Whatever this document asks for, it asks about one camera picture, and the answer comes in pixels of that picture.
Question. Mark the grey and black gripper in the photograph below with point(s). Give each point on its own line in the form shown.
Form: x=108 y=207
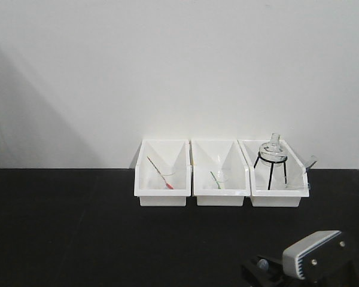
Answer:
x=323 y=258

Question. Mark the clear glass chemical bottle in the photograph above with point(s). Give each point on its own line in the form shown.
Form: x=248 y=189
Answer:
x=263 y=264

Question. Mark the green tipped glass rod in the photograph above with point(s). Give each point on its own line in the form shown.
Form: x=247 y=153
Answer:
x=215 y=180

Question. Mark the right white plastic bin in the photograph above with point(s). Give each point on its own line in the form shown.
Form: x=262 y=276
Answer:
x=280 y=194

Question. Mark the white plastic bin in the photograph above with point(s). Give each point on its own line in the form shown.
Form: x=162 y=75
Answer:
x=149 y=186
x=280 y=194
x=208 y=155

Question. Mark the middle white plastic bin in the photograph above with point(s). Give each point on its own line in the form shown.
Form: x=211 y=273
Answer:
x=208 y=155

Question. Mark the clear beaker in middle bin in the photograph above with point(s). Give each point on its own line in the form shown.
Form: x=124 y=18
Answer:
x=221 y=175

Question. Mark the clear beaker in bin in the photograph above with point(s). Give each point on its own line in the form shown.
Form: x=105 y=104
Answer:
x=221 y=175
x=169 y=173

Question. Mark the red tipped glass rod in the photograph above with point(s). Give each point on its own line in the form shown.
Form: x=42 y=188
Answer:
x=168 y=185

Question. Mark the clear glass flask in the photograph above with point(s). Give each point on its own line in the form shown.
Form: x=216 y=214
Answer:
x=272 y=151

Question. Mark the clear beaker in left bin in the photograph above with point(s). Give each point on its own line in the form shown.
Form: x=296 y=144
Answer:
x=169 y=173

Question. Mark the left white plastic bin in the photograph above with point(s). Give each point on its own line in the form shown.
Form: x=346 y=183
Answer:
x=149 y=186

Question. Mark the black wire tripod stand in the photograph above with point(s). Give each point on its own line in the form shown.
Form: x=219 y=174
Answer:
x=272 y=163

